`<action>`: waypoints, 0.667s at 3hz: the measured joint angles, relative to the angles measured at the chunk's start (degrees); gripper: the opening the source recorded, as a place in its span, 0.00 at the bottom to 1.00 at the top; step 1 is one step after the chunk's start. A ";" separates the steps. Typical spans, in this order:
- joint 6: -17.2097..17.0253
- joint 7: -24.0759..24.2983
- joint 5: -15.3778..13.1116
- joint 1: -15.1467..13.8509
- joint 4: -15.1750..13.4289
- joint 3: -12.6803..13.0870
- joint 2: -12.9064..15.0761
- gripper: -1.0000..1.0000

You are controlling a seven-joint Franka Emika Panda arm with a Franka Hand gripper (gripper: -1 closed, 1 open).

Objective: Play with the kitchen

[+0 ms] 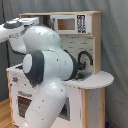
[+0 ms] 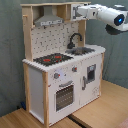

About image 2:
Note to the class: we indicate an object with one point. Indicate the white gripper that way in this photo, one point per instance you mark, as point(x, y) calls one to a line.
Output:
point(85, 12)

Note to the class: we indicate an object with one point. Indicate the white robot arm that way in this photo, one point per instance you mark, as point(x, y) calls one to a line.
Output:
point(113, 17)

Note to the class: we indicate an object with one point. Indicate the wooden toy kitchen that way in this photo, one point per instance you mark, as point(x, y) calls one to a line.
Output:
point(62, 73)

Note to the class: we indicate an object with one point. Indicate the black toy faucet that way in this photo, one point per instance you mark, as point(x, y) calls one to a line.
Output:
point(73, 40)

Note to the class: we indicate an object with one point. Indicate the grey range hood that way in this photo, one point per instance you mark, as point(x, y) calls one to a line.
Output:
point(48, 18)

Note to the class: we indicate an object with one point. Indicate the grey toy sink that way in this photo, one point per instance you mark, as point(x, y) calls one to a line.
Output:
point(79, 51)

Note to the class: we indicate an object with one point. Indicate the black toy stovetop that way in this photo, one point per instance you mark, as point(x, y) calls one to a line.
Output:
point(52, 59)

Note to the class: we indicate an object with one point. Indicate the white dishwasher door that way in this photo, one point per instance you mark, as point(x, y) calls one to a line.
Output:
point(90, 79)

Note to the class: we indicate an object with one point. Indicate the grey right stove knob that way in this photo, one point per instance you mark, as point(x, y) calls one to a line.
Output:
point(74, 69)

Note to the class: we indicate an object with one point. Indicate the grey stove knob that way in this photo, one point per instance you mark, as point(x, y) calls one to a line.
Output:
point(56, 75)
point(74, 69)

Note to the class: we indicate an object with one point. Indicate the grey left stove knob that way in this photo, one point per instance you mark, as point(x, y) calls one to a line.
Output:
point(56, 75)

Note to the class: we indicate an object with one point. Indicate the white toy oven door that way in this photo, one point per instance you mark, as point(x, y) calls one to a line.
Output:
point(64, 96)

